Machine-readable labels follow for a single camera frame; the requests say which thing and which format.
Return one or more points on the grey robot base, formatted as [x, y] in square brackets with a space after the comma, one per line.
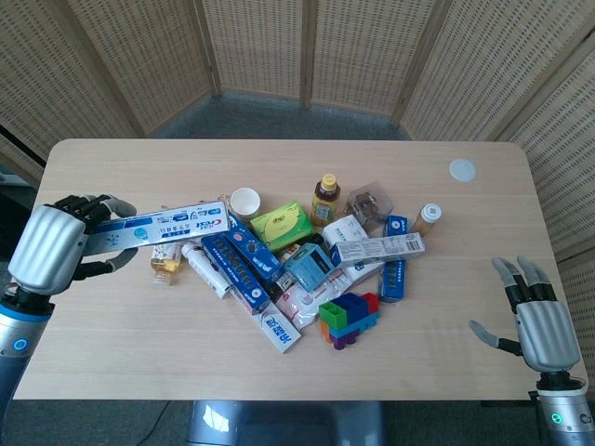
[283, 425]

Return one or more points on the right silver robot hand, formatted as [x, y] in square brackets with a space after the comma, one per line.
[548, 334]

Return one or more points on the floral label tea bottle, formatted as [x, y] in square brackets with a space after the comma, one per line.
[166, 265]

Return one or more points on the long white blue box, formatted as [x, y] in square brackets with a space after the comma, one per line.
[376, 251]

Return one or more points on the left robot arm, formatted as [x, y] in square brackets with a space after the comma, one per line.
[18, 344]

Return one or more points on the yellow cap tea bottle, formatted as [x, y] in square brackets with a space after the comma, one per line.
[324, 204]

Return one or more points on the small blue Oreo box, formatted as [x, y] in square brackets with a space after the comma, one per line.
[394, 279]

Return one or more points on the white round lid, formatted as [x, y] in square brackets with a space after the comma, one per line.
[463, 169]

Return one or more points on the pink wet wipes pack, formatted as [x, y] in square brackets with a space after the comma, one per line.
[302, 306]

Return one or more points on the green tissue pack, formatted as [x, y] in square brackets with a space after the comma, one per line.
[281, 225]

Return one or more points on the white tissue pack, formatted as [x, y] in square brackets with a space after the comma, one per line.
[346, 230]

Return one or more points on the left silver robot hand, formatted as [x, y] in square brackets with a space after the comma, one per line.
[46, 251]

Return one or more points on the white cap milk tea bottle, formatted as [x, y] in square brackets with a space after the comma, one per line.
[428, 218]

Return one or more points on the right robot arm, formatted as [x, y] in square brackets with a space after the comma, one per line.
[564, 413]

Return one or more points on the woven folding screen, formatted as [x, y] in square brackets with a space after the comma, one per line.
[260, 51]

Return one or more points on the white paper cup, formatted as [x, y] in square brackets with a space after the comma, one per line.
[245, 204]

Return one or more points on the white box with blue text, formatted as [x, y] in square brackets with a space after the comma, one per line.
[281, 332]

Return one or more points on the dark blue toothpaste box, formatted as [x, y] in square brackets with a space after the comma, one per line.
[237, 269]

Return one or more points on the blue white Crest toothpaste box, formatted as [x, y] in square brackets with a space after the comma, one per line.
[176, 225]

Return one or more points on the white tube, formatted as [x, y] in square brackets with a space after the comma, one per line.
[204, 269]

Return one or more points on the light blue speaker box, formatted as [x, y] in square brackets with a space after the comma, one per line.
[309, 267]

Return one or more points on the clear plastic box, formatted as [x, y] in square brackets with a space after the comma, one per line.
[367, 206]

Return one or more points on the colourful building block toy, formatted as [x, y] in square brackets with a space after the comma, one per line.
[348, 320]

